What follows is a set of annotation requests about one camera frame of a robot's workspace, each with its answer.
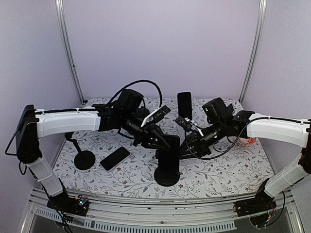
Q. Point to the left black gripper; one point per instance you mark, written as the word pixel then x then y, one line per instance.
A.
pixel 147 135

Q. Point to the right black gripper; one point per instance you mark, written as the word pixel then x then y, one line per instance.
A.
pixel 198 145

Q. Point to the black phone front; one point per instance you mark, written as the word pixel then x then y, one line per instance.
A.
pixel 168 160

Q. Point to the black round-base stand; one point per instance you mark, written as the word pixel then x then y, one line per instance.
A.
pixel 84 159
pixel 165 180

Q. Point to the phone with blue case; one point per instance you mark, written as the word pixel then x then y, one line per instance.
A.
pixel 184 105

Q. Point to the phone with white case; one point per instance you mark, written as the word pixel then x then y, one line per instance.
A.
pixel 113 159

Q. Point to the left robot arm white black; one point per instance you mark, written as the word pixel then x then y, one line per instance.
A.
pixel 119 114

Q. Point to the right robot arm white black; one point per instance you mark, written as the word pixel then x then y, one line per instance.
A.
pixel 248 124

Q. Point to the dark grey mug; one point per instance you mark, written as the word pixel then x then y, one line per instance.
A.
pixel 142 112

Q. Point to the orange patterned white bowl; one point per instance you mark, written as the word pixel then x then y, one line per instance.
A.
pixel 247 141

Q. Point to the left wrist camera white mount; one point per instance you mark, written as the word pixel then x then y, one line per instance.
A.
pixel 156 115

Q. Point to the front aluminium rail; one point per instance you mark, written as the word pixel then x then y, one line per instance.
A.
pixel 114 214

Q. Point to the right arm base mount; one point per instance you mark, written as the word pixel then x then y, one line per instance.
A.
pixel 259 203

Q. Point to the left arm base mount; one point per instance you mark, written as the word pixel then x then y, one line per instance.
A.
pixel 64 203

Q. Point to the left aluminium frame post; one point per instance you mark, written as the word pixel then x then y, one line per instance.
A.
pixel 68 51

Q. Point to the aluminium frame post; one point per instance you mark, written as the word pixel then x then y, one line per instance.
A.
pixel 68 51
pixel 254 50

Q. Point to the right aluminium frame post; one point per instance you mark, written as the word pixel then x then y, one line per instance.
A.
pixel 254 50

